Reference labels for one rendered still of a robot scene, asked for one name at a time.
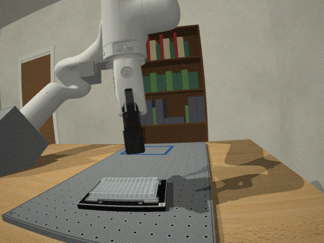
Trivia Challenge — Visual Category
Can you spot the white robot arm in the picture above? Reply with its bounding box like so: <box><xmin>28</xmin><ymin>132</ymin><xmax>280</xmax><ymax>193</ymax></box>
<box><xmin>20</xmin><ymin>0</ymin><xmax>180</xmax><ymax>134</ymax></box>

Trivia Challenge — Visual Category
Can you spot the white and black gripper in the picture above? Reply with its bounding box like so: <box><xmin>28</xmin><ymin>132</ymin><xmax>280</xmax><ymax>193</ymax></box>
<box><xmin>106</xmin><ymin>57</ymin><xmax>147</xmax><ymax>155</ymax></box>

